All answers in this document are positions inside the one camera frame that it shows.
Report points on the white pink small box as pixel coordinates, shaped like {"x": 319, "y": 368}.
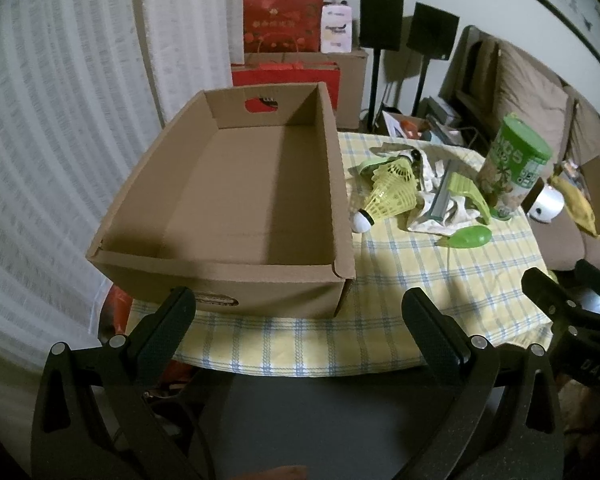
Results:
{"x": 336, "y": 28}

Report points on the white round gadget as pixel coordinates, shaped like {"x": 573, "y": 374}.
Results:
{"x": 545, "y": 203}

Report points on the right black speaker on stand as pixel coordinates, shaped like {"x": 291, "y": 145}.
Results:
{"x": 432, "y": 35}

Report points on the red collection gift box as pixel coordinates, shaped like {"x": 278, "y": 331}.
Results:
{"x": 290, "y": 73}

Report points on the black speaker on stand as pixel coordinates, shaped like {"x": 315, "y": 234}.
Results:
{"x": 432, "y": 35}
{"x": 380, "y": 30}

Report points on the red gift bag upper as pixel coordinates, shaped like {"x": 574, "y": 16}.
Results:
{"x": 282, "y": 25}

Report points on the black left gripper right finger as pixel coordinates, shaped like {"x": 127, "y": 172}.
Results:
{"x": 504, "y": 419}

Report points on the white sheer curtain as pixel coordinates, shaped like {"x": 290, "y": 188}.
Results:
{"x": 85, "y": 88}

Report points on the large brown cardboard box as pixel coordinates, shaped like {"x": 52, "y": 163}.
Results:
{"x": 352, "y": 67}

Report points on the small green oval scoop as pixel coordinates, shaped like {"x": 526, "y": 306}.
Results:
{"x": 470, "y": 237}

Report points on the clutter box behind table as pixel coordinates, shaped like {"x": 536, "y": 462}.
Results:
{"x": 436, "y": 122}

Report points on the brown back cushion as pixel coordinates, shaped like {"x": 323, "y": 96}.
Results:
{"x": 539, "y": 100}

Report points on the left black speaker on stand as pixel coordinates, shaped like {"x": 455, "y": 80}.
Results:
{"x": 380, "y": 30}

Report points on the green handled window squeegee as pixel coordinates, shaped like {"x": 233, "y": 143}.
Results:
{"x": 453, "y": 183}

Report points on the brown sofa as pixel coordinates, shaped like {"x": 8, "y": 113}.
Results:
{"x": 562, "y": 243}

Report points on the yellow cloth on sofa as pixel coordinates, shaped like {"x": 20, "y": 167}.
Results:
{"x": 578, "y": 207}

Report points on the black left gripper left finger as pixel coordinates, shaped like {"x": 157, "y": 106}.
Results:
{"x": 91, "y": 420}

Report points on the yellow-green plastic shuttlecock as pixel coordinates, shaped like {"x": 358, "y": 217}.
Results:
{"x": 394, "y": 192}

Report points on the open brown cardboard box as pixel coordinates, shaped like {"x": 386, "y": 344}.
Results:
{"x": 242, "y": 198}

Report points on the green snack canister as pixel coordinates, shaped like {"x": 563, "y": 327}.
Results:
{"x": 514, "y": 163}

